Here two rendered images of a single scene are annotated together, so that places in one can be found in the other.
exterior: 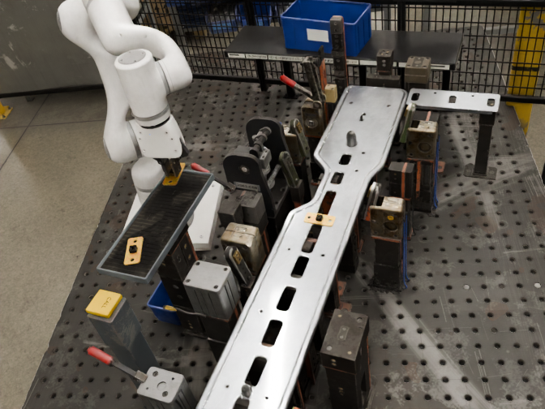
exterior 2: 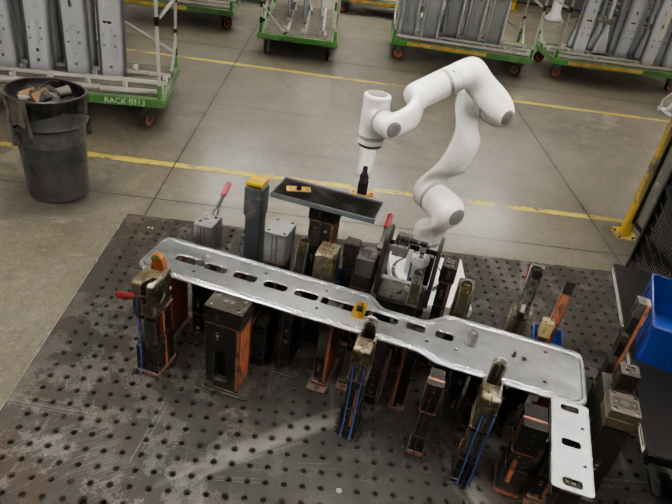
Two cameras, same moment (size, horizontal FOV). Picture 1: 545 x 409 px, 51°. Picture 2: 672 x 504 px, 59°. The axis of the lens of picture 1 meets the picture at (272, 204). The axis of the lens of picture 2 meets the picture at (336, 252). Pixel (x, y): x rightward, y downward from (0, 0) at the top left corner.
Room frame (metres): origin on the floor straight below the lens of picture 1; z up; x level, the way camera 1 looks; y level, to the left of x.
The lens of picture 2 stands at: (0.60, -1.43, 2.11)
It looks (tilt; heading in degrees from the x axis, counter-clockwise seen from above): 33 degrees down; 74
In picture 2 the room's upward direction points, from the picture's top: 9 degrees clockwise
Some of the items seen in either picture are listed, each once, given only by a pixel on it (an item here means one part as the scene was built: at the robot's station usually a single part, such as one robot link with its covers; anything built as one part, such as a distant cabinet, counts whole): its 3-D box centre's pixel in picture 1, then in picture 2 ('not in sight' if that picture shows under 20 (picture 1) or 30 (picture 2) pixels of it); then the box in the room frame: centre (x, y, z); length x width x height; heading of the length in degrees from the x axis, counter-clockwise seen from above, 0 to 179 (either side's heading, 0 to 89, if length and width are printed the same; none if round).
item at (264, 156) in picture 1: (267, 199); (401, 296); (1.28, 0.01, 0.94); 0.18 x 0.13 x 0.49; 151
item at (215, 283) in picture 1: (225, 324); (276, 277); (0.88, 0.19, 0.90); 0.13 x 0.10 x 0.41; 61
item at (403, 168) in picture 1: (401, 201); (426, 414); (1.25, -0.40, 0.84); 0.11 x 0.08 x 0.29; 61
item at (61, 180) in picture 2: not in sight; (52, 142); (-0.28, 2.44, 0.36); 0.54 x 0.50 x 0.73; 77
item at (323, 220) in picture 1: (319, 217); (359, 308); (1.09, -0.12, 1.01); 0.08 x 0.04 x 0.01; 61
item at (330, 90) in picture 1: (334, 130); (530, 365); (1.63, -0.27, 0.88); 0.04 x 0.04 x 0.36; 61
